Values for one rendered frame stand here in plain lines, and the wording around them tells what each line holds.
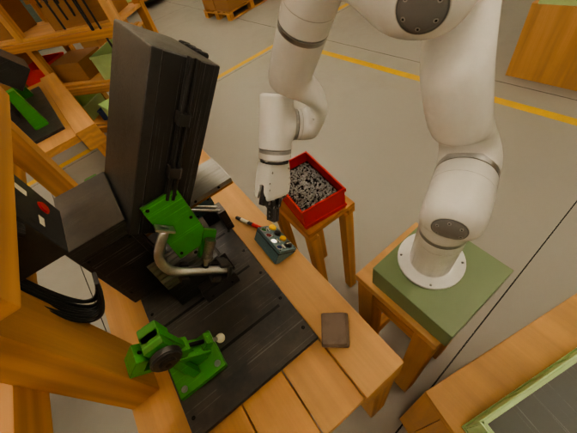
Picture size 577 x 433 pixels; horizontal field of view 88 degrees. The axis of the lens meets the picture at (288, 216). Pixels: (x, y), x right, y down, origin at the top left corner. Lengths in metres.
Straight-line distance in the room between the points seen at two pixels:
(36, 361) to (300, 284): 0.68
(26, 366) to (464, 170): 0.91
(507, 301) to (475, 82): 1.73
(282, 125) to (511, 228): 1.95
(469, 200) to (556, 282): 1.72
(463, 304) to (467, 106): 0.60
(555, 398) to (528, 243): 1.43
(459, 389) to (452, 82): 0.83
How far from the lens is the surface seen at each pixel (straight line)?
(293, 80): 0.61
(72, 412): 2.46
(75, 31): 3.62
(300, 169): 1.40
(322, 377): 0.95
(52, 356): 0.80
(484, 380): 1.10
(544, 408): 1.07
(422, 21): 0.40
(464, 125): 0.56
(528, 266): 2.30
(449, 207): 0.61
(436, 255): 0.86
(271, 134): 0.74
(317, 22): 0.54
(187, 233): 0.98
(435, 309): 0.96
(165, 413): 1.09
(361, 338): 0.95
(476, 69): 0.52
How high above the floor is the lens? 1.81
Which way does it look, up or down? 50 degrees down
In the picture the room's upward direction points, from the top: 17 degrees counter-clockwise
